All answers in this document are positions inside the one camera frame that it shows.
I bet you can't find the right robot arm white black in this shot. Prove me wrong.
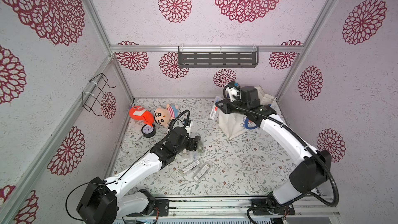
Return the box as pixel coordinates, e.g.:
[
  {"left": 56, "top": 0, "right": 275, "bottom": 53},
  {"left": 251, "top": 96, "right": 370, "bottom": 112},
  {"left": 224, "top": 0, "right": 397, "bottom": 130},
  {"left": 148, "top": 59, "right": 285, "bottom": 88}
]
[{"left": 216, "top": 81, "right": 340, "bottom": 209}]

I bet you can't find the small black alarm clock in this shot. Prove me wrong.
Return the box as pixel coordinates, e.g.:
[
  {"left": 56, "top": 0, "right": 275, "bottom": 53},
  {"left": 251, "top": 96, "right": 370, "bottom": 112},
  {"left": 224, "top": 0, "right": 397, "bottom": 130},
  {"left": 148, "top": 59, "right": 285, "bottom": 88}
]
[{"left": 141, "top": 124, "right": 156, "bottom": 138}]

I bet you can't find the white canvas tote bag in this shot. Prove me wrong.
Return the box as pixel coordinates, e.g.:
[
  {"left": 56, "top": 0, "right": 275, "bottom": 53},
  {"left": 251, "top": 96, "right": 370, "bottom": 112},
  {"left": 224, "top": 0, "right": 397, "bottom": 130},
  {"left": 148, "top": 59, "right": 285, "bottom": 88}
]
[{"left": 214, "top": 82, "right": 276, "bottom": 140}]

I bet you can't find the red plush toy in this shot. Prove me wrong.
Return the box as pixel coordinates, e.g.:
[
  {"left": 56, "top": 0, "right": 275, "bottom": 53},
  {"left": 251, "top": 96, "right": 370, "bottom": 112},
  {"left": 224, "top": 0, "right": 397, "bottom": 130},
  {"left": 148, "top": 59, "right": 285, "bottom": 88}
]
[{"left": 129, "top": 105, "right": 154, "bottom": 125}]

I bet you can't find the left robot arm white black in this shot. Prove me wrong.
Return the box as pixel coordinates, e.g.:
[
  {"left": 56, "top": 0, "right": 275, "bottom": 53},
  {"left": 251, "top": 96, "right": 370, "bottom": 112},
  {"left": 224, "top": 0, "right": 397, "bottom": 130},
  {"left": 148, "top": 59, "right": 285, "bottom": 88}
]
[{"left": 75, "top": 110, "right": 201, "bottom": 224}]

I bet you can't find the clear compass box blue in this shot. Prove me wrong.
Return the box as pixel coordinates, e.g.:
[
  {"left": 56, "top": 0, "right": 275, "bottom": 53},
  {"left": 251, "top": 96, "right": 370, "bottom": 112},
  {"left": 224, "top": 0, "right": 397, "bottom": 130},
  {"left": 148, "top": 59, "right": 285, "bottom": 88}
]
[{"left": 189, "top": 151, "right": 198, "bottom": 160}]

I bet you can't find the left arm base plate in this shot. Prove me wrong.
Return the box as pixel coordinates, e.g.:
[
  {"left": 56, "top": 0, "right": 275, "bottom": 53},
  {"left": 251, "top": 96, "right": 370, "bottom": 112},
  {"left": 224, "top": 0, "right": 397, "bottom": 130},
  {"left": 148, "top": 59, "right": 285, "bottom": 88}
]
[{"left": 127, "top": 199, "right": 170, "bottom": 217}]

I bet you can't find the cartoon boy plush doll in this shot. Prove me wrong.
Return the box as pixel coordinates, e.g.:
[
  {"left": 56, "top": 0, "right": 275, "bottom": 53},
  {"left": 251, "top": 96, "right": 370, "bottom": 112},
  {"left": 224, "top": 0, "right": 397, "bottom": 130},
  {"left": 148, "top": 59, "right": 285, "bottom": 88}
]
[{"left": 153, "top": 104, "right": 179, "bottom": 127}]

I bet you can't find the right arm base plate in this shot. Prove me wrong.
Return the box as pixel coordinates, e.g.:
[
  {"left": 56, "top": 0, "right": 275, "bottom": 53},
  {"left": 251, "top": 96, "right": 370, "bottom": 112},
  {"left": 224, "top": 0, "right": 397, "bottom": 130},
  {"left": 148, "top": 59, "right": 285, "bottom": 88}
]
[{"left": 250, "top": 198, "right": 296, "bottom": 216}]

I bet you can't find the grey wall shelf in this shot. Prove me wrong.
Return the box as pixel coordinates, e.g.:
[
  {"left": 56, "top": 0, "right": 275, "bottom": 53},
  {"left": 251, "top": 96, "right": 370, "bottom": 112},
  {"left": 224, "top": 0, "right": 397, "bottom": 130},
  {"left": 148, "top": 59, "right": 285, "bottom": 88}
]
[{"left": 177, "top": 46, "right": 259, "bottom": 68}]

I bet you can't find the aluminium front rail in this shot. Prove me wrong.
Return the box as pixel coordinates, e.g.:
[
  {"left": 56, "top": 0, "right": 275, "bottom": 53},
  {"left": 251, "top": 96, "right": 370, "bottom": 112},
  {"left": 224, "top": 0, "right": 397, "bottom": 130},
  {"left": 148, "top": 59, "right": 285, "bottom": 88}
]
[{"left": 155, "top": 196, "right": 341, "bottom": 220}]

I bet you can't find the black wire wall rack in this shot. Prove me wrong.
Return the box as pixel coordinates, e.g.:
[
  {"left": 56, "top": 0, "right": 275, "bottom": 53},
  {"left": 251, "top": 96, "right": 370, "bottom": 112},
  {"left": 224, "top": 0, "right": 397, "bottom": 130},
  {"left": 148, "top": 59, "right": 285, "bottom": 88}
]
[{"left": 81, "top": 73, "right": 117, "bottom": 119}]

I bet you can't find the clear compass box red label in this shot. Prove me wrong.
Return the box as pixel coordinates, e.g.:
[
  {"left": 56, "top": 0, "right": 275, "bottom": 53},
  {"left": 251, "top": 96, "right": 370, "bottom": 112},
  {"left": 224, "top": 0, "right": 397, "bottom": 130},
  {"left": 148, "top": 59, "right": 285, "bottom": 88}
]
[{"left": 209, "top": 104, "right": 218, "bottom": 120}]

